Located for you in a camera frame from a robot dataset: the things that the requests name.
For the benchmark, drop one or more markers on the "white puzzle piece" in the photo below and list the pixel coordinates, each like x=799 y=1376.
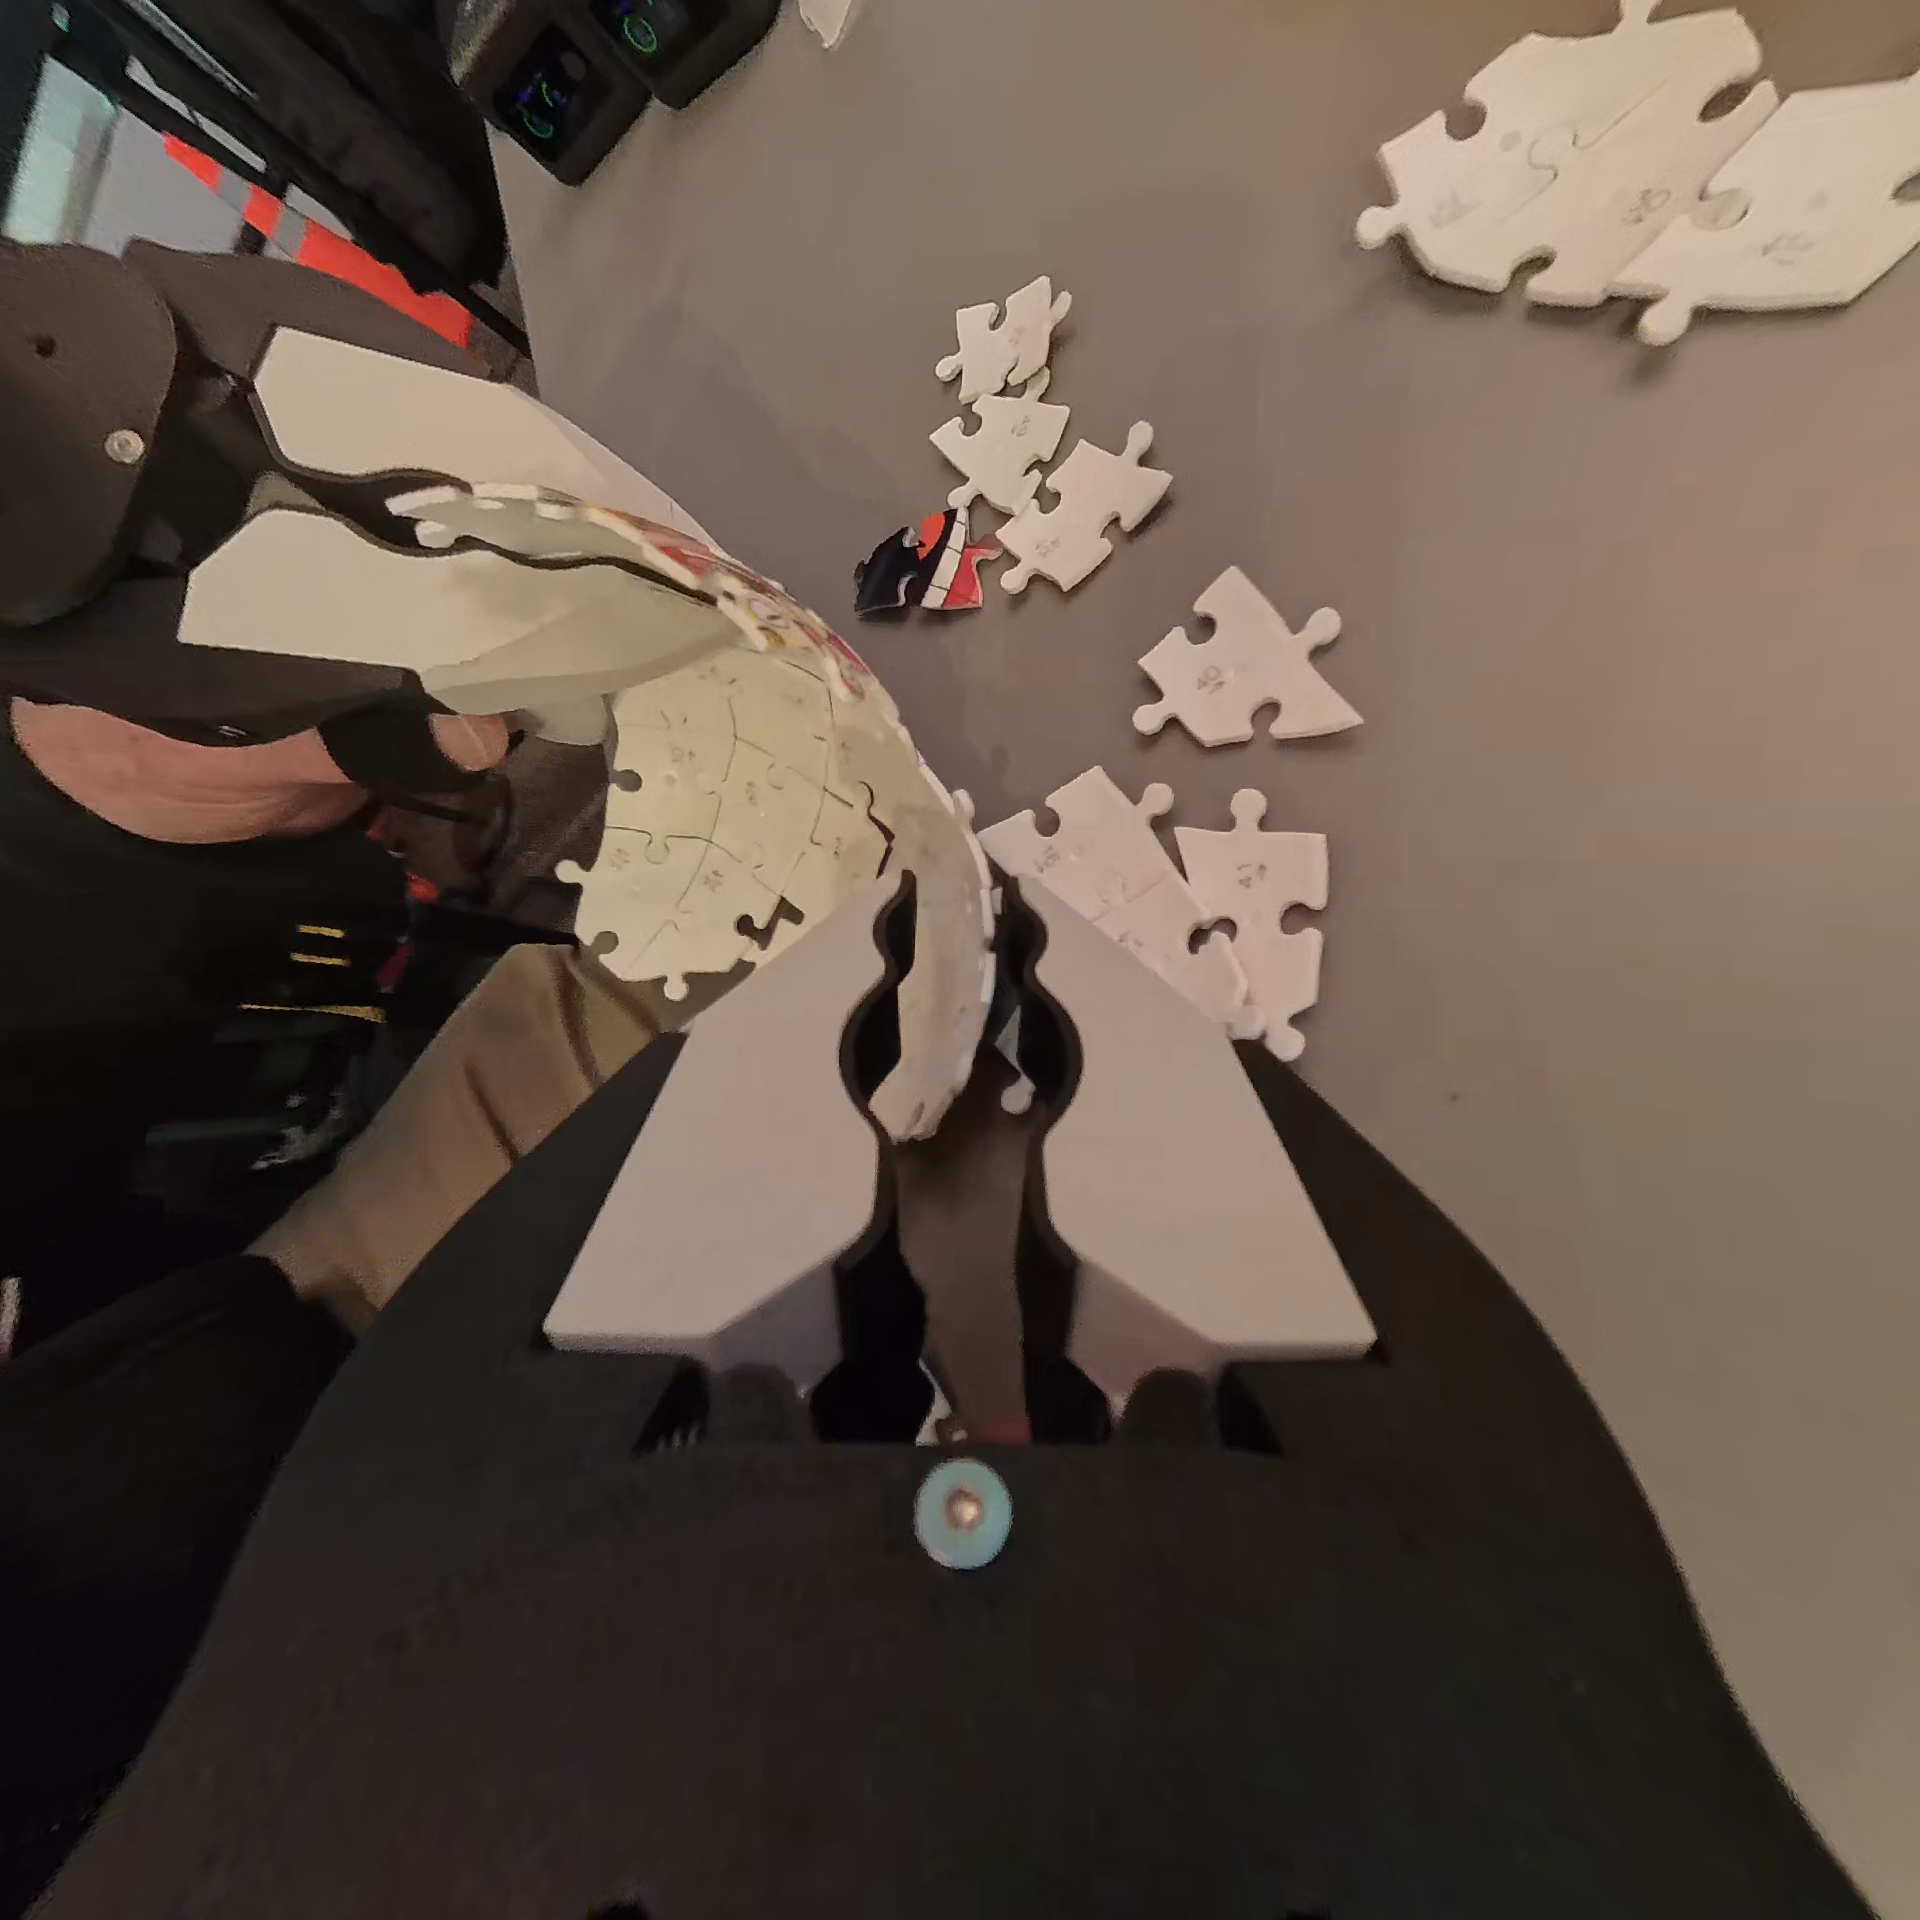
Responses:
x=1238 y=669
x=1083 y=517
x=1786 y=211
x=1001 y=451
x=1004 y=339

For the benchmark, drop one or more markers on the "person's left hand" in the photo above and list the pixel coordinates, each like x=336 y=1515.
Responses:
x=182 y=779

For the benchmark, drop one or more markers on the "black device with lit screen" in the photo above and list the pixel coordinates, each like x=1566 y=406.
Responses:
x=546 y=89
x=691 y=38

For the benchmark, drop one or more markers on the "red black puzzle piece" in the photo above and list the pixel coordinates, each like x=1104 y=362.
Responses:
x=916 y=579

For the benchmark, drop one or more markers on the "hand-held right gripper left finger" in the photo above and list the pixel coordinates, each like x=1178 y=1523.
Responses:
x=720 y=1184

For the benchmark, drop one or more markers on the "black bag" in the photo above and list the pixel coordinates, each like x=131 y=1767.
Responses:
x=182 y=1050

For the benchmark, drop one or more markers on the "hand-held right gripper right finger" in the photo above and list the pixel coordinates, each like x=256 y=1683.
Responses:
x=1201 y=1201

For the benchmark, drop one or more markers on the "person's black jacket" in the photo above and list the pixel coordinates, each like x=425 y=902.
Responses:
x=120 y=1499

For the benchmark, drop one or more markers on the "joined white puzzle pieces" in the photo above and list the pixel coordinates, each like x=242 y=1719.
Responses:
x=1559 y=165
x=1110 y=839
x=832 y=15

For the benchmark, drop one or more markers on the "partly built puzzle ball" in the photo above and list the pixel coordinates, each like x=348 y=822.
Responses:
x=751 y=797

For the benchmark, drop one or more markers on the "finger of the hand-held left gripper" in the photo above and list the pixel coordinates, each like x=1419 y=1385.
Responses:
x=330 y=600
x=406 y=413

